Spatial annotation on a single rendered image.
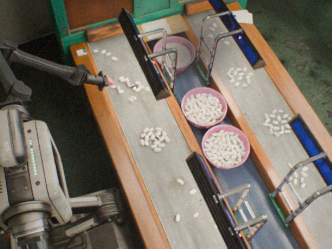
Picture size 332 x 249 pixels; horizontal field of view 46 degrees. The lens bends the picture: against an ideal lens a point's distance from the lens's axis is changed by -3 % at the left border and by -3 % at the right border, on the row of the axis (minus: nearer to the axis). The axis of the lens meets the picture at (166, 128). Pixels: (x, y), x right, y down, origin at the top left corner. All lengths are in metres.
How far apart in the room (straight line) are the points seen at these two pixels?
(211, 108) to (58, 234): 1.11
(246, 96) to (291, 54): 1.42
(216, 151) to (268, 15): 2.14
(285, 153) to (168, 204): 0.73
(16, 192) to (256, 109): 1.51
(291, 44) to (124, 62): 1.86
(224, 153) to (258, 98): 0.45
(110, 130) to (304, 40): 2.32
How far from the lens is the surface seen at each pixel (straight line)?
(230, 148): 2.25
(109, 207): 2.02
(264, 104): 2.45
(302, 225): 2.15
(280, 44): 3.85
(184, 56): 2.59
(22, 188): 1.40
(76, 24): 2.56
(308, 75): 3.70
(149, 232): 2.00
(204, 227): 2.05
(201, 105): 2.36
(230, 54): 2.63
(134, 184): 2.08
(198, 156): 1.78
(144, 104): 2.35
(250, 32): 2.77
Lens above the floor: 2.70
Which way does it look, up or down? 60 degrees down
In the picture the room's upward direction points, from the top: 5 degrees clockwise
